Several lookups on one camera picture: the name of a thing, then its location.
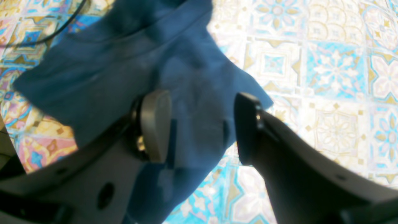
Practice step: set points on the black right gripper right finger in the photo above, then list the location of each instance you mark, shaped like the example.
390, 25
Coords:
304, 186

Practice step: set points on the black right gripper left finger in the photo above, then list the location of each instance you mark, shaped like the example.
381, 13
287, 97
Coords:
93, 185

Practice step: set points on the dark blue t-shirt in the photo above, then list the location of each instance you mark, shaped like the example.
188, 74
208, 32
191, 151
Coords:
89, 80

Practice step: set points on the patterned tablecloth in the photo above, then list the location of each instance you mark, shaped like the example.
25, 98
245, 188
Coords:
330, 67

